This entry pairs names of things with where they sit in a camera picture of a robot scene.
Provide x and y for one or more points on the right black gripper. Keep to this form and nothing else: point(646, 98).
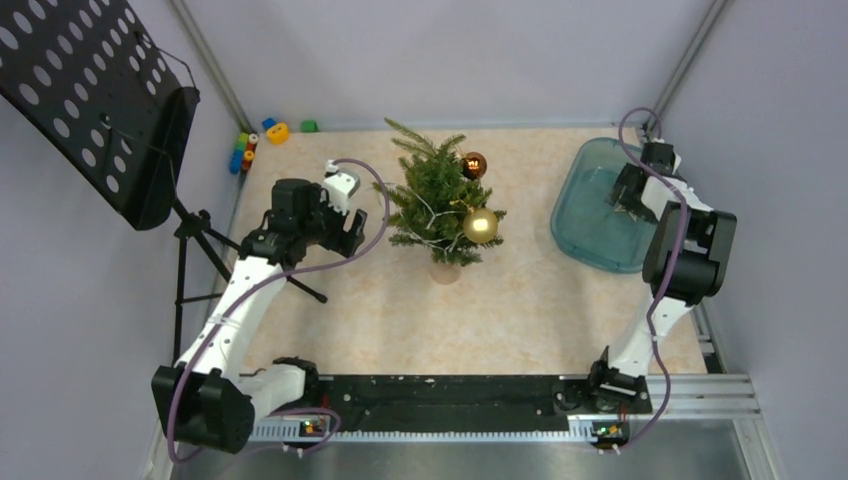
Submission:
point(624, 182)

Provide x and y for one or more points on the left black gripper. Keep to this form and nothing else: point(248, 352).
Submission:
point(342, 240)

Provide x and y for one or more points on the small green christmas tree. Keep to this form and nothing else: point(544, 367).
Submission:
point(426, 163)

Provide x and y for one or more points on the gold bauble ornament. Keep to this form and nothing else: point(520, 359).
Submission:
point(480, 224)

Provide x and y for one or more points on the copper bauble ornament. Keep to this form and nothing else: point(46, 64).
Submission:
point(474, 166)

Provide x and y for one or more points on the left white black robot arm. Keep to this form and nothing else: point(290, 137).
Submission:
point(203, 399)

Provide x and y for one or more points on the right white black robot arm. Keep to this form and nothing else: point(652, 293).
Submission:
point(686, 261)

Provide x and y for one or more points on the teal plastic tray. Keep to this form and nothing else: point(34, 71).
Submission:
point(585, 225)

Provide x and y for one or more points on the green toy block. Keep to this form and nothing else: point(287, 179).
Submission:
point(309, 126)

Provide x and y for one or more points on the yellow toy block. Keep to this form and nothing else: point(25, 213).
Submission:
point(278, 134)

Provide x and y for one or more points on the stacked colourful brick toy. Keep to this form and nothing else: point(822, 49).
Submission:
point(244, 153)

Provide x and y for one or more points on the black perforated music stand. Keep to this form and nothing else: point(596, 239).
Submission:
point(111, 132)

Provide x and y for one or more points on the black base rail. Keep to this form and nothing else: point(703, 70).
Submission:
point(468, 404)

